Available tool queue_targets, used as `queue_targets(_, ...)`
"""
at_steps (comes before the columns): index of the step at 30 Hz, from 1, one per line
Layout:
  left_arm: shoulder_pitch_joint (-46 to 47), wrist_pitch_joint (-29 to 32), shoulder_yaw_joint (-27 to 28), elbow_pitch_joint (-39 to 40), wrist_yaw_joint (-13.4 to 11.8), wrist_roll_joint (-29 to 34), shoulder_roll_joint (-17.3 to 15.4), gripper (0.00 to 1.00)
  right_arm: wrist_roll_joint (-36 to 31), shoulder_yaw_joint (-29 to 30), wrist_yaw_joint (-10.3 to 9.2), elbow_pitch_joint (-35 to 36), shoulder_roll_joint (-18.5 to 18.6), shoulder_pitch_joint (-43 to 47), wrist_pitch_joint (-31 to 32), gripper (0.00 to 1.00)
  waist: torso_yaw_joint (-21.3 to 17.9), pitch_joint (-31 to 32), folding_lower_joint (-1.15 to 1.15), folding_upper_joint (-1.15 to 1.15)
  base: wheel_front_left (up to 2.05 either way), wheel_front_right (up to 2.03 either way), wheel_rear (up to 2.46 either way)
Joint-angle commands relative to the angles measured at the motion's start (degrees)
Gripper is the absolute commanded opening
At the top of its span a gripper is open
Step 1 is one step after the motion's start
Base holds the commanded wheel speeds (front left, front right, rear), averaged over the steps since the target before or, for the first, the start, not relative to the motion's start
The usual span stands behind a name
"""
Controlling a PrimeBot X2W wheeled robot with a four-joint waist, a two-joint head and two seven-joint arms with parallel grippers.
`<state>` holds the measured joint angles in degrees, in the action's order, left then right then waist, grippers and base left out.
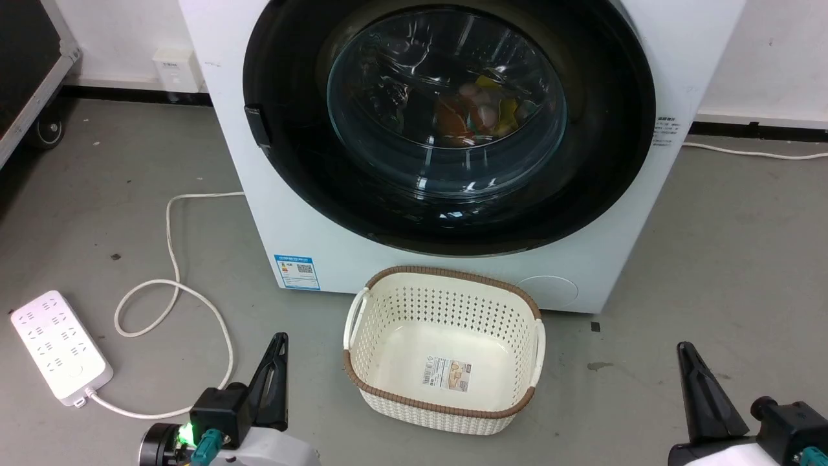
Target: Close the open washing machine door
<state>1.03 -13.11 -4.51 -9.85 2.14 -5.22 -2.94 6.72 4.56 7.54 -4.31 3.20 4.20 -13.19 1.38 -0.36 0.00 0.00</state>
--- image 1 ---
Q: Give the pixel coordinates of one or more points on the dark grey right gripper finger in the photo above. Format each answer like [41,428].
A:
[708,401]

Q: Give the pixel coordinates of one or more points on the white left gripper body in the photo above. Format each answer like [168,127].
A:
[278,450]

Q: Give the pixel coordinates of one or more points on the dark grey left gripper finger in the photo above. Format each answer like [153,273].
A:
[272,395]

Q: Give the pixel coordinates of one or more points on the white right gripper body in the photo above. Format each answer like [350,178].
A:
[718,455]

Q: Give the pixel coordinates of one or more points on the white front-load washing machine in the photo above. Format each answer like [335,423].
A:
[310,226]

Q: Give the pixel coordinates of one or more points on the black round glass washer door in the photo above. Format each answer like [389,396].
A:
[608,129]

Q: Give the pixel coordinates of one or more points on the blue energy label sticker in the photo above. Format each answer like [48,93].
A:
[297,272]

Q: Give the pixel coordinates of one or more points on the paper product label in basket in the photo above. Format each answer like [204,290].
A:
[447,373]

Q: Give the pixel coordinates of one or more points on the cream perforated laundry basket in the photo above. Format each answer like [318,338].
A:
[446,349]

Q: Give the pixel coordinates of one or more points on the white power strip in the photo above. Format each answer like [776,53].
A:
[59,346]

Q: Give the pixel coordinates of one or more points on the black text warning sticker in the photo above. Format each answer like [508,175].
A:
[666,131]

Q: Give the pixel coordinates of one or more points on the black caster wheel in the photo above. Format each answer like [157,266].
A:
[48,131]

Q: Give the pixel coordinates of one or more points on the colourful clothes inside drum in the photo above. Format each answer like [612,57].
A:
[482,110]

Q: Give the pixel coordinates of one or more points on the black flight case aluminium edges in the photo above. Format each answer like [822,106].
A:
[26,58]

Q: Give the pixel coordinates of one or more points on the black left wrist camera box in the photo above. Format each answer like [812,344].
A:
[217,411]

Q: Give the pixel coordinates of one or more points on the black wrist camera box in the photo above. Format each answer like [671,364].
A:
[217,411]
[799,430]

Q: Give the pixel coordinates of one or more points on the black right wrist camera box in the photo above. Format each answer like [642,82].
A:
[799,430]

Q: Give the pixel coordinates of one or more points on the white wall socket box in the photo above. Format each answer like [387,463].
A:
[176,70]

